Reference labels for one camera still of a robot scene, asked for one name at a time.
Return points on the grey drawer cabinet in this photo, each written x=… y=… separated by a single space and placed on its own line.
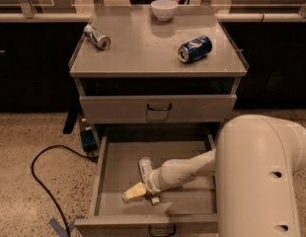
x=143 y=57

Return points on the open middle drawer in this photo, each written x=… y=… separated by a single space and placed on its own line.
x=190 y=207

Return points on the white railing bar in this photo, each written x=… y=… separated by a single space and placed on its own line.
x=229 y=18

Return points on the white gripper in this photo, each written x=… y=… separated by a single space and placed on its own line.
x=158 y=179

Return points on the black top drawer handle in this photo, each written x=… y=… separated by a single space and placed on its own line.
x=159 y=109

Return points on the clear blue-label plastic bottle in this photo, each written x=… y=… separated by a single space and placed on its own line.
x=146 y=168

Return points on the blue power box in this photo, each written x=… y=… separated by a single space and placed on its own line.
x=88 y=140

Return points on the blue soda can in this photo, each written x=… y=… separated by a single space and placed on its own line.
x=195 y=49

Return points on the closed top drawer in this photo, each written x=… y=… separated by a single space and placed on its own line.
x=132 y=109

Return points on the white bowl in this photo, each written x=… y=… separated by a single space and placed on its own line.
x=164 y=10

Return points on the blue floor tape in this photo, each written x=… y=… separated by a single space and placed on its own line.
x=59 y=229

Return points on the silver soda can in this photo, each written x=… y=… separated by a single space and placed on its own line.
x=99 y=40

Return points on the black middle drawer handle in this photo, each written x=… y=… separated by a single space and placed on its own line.
x=162 y=232

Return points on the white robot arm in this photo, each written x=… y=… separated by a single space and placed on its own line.
x=253 y=162

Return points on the black drawer handle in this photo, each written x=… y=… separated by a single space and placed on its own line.
x=159 y=109
x=162 y=232

